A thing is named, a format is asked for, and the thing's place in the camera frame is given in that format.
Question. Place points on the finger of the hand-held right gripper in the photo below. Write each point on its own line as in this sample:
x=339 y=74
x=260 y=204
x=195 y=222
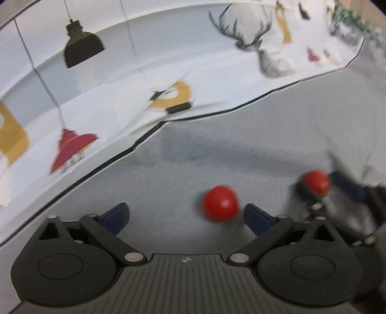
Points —
x=301 y=193
x=346 y=185

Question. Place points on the red cherry tomato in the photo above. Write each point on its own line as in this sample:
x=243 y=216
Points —
x=221 y=203
x=316 y=182

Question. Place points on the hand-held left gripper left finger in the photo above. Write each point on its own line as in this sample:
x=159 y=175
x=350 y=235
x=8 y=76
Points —
x=116 y=218

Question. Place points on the white deer printed cloth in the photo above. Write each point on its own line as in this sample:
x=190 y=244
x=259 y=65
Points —
x=150 y=69

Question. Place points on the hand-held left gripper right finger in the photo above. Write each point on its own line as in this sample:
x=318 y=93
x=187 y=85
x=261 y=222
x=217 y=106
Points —
x=258 y=219

